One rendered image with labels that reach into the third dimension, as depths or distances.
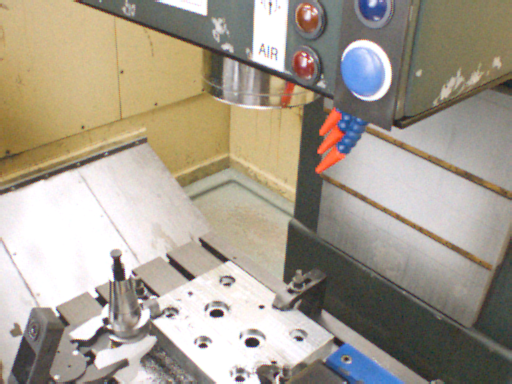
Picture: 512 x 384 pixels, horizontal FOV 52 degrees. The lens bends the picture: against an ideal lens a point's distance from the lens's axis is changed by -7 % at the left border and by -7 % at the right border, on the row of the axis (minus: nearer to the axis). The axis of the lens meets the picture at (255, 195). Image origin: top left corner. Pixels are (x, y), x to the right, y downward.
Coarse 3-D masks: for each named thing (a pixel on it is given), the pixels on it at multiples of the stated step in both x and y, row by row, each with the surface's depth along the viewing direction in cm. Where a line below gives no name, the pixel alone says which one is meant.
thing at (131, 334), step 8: (104, 312) 70; (144, 312) 70; (104, 320) 69; (144, 320) 69; (104, 328) 70; (112, 328) 68; (120, 328) 68; (128, 328) 68; (136, 328) 68; (144, 328) 69; (112, 336) 69; (120, 336) 68; (128, 336) 69; (136, 336) 69; (144, 336) 70
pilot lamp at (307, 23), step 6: (300, 6) 33; (306, 6) 33; (312, 6) 33; (300, 12) 33; (306, 12) 33; (312, 12) 33; (300, 18) 33; (306, 18) 33; (312, 18) 33; (318, 18) 33; (300, 24) 34; (306, 24) 33; (312, 24) 33; (306, 30) 34; (312, 30) 33
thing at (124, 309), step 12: (108, 288) 67; (120, 288) 66; (132, 288) 67; (108, 300) 68; (120, 300) 66; (132, 300) 67; (108, 312) 69; (120, 312) 67; (132, 312) 68; (120, 324) 68
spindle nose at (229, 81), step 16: (208, 64) 64; (224, 64) 62; (240, 64) 61; (208, 80) 65; (224, 80) 63; (240, 80) 62; (256, 80) 61; (272, 80) 61; (224, 96) 64; (240, 96) 63; (256, 96) 63; (272, 96) 63; (288, 96) 63; (304, 96) 64
